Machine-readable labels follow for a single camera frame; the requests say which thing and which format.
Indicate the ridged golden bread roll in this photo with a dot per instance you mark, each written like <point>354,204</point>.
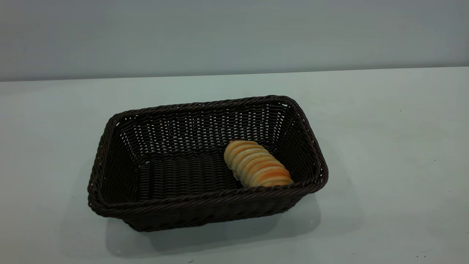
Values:
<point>256,165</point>

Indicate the black woven wicker basket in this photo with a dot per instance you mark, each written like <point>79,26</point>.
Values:
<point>176,176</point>

